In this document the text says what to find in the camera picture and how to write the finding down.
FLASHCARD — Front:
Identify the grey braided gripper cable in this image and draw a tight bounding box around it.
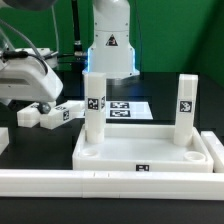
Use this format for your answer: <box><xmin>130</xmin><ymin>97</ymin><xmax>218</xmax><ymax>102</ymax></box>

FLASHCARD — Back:
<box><xmin>0</xmin><ymin>19</ymin><xmax>50</xmax><ymax>76</ymax></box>

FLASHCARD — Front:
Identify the white right fence bar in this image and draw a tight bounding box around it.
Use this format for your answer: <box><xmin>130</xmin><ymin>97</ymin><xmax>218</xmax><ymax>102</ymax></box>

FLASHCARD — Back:
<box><xmin>201</xmin><ymin>131</ymin><xmax>224</xmax><ymax>173</ymax></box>

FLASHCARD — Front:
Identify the white desk top tray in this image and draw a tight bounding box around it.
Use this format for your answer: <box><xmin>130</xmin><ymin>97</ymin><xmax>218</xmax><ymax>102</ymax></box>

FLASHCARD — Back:
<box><xmin>72</xmin><ymin>124</ymin><xmax>214</xmax><ymax>173</ymax></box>

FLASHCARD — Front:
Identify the white fence bar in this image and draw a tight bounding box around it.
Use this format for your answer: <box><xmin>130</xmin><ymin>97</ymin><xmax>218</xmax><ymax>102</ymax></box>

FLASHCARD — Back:
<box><xmin>201</xmin><ymin>131</ymin><xmax>224</xmax><ymax>173</ymax></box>
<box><xmin>0</xmin><ymin>169</ymin><xmax>224</xmax><ymax>201</ymax></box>
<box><xmin>0</xmin><ymin>127</ymin><xmax>9</xmax><ymax>155</ymax></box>

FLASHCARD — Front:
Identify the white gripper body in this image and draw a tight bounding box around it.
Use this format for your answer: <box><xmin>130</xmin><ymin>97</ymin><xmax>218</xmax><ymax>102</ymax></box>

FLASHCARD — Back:
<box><xmin>0</xmin><ymin>51</ymin><xmax>63</xmax><ymax>102</ymax></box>

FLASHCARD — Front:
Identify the black cable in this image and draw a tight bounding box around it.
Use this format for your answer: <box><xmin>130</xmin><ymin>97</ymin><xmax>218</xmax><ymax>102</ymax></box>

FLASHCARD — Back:
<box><xmin>43</xmin><ymin>0</ymin><xmax>88</xmax><ymax>72</ymax></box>

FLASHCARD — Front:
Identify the fiducial marker sheet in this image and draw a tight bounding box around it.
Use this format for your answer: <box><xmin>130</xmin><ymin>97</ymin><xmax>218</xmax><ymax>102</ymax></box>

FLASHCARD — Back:
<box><xmin>106</xmin><ymin>101</ymin><xmax>153</xmax><ymax>120</ymax></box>

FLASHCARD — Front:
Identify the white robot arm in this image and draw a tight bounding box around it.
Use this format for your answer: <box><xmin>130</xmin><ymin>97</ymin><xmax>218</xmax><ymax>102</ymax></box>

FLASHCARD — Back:
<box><xmin>0</xmin><ymin>0</ymin><xmax>139</xmax><ymax>102</ymax></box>

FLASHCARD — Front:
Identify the white left fence bar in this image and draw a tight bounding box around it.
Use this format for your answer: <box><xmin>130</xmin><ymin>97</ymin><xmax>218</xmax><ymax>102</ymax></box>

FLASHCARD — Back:
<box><xmin>0</xmin><ymin>127</ymin><xmax>9</xmax><ymax>155</ymax></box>

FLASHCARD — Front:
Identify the white front fence bar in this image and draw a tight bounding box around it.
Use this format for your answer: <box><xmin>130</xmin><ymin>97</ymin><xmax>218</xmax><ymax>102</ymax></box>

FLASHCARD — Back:
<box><xmin>0</xmin><ymin>169</ymin><xmax>224</xmax><ymax>201</ymax></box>

